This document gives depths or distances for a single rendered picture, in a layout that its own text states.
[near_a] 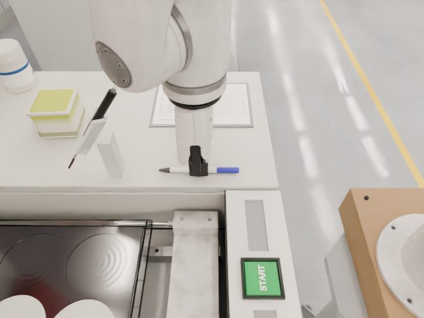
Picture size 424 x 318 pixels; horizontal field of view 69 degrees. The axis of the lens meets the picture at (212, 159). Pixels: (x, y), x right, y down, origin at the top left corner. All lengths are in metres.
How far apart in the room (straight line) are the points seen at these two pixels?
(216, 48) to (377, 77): 2.48
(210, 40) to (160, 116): 0.33
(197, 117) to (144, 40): 0.15
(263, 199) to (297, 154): 1.43
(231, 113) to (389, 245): 0.37
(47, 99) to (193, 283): 0.42
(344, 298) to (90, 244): 0.45
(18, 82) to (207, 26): 0.55
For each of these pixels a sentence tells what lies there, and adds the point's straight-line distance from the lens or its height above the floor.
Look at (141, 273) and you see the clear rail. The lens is 0.53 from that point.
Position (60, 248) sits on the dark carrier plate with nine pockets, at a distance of 0.60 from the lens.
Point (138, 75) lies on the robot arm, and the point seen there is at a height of 1.23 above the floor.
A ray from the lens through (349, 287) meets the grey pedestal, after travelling 0.65.
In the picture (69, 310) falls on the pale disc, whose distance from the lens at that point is 0.55.
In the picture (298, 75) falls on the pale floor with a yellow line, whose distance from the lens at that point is 2.59.
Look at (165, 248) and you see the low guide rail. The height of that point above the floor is 0.85.
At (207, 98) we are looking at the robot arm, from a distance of 0.38.
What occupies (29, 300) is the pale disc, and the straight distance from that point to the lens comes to 0.58.
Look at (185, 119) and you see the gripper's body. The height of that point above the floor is 1.13.
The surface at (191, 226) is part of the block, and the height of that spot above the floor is 0.91.
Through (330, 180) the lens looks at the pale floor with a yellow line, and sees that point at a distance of 1.86.
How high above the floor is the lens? 1.39
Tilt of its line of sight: 49 degrees down
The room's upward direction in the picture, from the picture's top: straight up
